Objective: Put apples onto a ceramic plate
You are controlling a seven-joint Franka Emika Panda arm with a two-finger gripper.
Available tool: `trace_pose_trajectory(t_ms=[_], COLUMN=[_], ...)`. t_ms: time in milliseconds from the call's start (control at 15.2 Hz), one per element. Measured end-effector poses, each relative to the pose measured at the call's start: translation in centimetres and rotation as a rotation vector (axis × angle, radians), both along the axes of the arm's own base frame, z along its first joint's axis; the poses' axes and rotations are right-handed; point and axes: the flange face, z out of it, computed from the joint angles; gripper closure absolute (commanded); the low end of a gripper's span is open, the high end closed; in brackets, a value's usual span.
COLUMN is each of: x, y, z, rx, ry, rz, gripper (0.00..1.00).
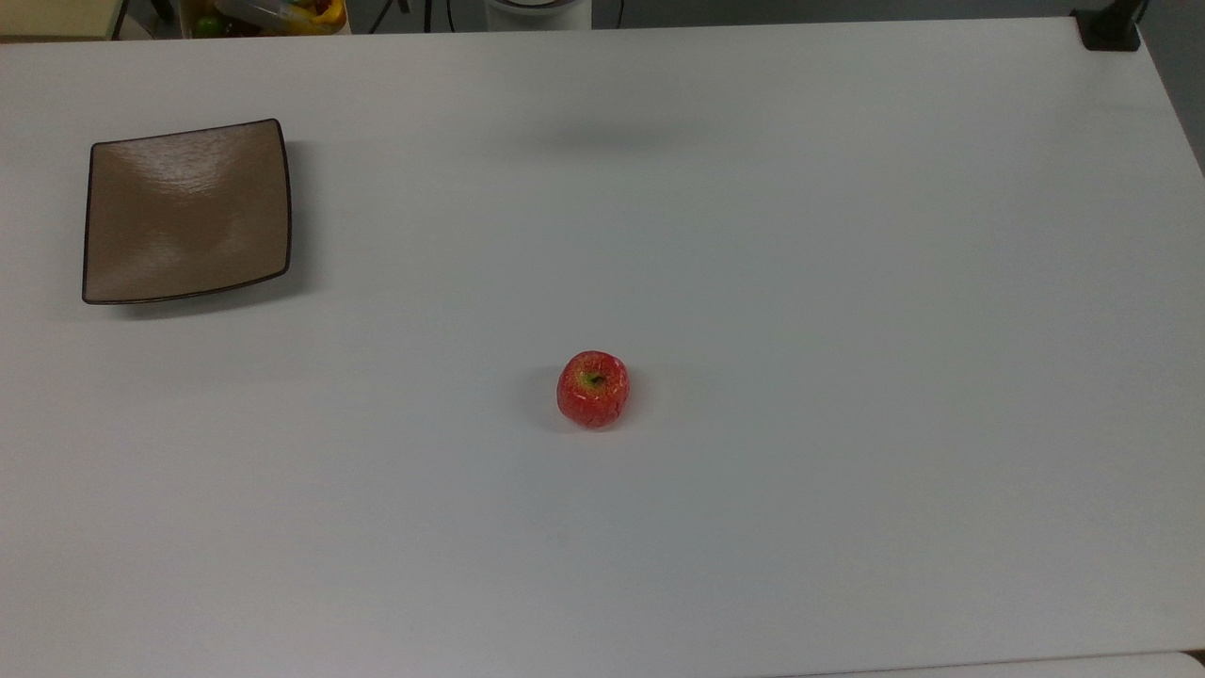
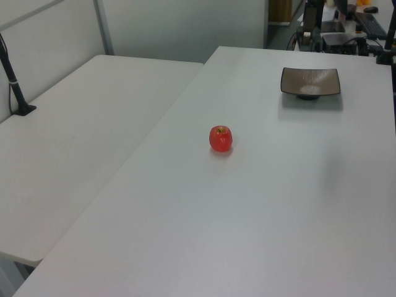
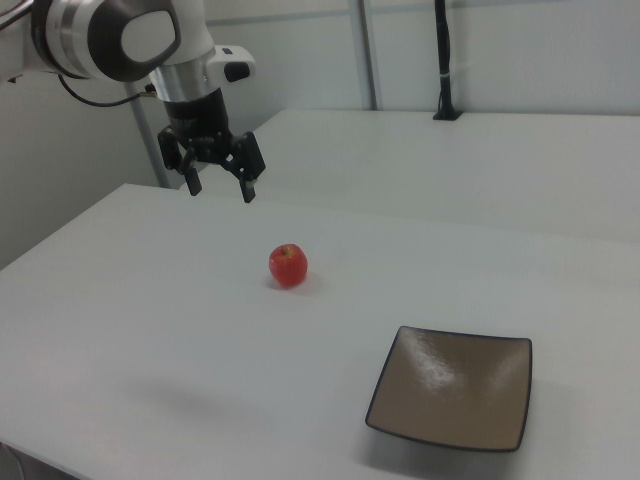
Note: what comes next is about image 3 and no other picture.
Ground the tall black camera pole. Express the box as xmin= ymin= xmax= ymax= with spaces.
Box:
xmin=432 ymin=0 xmax=464 ymax=122

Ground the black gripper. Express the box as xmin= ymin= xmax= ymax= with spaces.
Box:
xmin=157 ymin=88 xmax=267 ymax=204

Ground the grey metal partition post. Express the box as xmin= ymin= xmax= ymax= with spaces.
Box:
xmin=129 ymin=84 xmax=170 ymax=189

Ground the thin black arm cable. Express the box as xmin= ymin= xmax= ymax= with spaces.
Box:
xmin=57 ymin=73 xmax=156 ymax=107

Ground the square brown ceramic plate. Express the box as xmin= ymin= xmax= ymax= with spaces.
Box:
xmin=364 ymin=325 xmax=533 ymax=454

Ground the red apple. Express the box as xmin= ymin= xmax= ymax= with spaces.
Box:
xmin=268 ymin=243 xmax=309 ymax=290

